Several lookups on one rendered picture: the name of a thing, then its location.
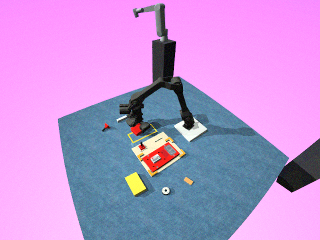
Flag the white ring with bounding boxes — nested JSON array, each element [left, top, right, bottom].
[[162, 187, 170, 196]]

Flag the small orange rectangular block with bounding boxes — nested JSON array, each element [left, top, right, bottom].
[[184, 177, 193, 185]]

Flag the yellow rectangular block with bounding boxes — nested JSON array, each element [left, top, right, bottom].
[[125, 172, 147, 197]]

